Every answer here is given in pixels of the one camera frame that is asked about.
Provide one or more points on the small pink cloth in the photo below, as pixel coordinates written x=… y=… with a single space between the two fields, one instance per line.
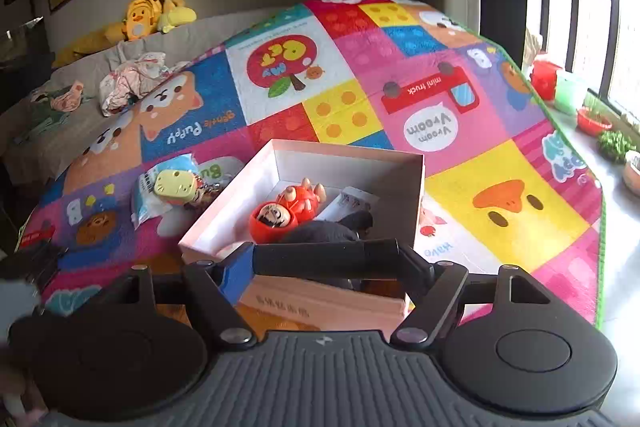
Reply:
x=70 y=100

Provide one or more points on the crumpled pink white cloth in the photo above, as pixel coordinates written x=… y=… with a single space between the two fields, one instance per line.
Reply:
x=132 y=80

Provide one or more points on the black plush toy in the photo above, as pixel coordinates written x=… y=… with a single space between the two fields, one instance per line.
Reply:
x=348 y=229

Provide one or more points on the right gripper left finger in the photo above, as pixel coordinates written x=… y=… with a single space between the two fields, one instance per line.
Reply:
x=212 y=291

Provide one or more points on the yellow tiger plush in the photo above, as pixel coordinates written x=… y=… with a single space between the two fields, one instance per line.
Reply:
x=141 y=19

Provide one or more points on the colourful cartoon play mat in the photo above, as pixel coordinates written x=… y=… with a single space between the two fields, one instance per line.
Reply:
x=502 y=185

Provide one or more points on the yellow green plush toy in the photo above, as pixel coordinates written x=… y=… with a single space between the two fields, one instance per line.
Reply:
x=174 y=13

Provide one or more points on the white cardboard box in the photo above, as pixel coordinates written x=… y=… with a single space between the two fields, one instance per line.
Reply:
x=316 y=297

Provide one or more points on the red hooded doll figure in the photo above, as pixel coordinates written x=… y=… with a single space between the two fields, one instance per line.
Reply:
x=296 y=204

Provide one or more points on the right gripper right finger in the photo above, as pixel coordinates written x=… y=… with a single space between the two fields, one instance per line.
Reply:
x=435 y=289

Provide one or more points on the white battery charger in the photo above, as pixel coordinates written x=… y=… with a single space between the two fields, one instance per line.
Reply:
x=347 y=202

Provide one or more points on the small cartoon figure keychain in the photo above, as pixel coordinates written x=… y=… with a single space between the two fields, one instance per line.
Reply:
x=205 y=193

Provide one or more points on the blue white tissue pack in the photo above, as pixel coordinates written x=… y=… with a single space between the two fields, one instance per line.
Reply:
x=145 y=204

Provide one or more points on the grey sofa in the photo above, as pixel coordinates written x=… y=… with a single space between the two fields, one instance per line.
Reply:
x=37 y=158

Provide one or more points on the red plant pot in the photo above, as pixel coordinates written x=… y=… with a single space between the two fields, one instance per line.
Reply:
x=543 y=79

